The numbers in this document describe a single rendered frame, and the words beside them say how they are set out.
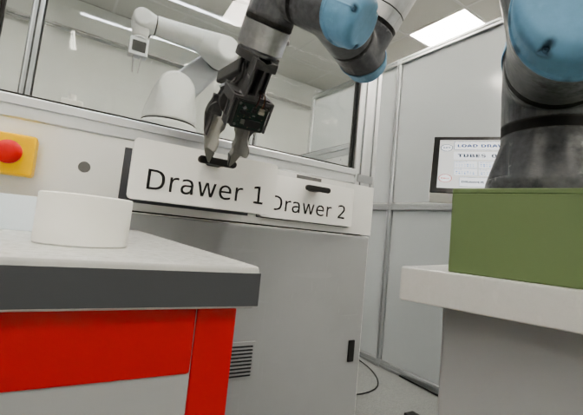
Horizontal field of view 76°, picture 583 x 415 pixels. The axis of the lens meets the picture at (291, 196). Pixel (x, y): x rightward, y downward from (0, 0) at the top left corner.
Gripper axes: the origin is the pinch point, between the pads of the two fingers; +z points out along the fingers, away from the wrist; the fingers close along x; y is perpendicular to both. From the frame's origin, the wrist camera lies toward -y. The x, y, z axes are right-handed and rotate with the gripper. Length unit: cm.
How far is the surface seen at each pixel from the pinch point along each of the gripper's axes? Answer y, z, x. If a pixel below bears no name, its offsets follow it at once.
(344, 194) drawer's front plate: -12.7, 9.8, 42.7
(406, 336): -39, 110, 161
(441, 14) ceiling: -225, -73, 231
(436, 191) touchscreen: -13, 4, 77
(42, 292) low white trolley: 45, -10, -23
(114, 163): -13.3, 12.2, -16.1
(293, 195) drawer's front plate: -11.2, 12.1, 26.2
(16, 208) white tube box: 21.7, 1.0, -27.4
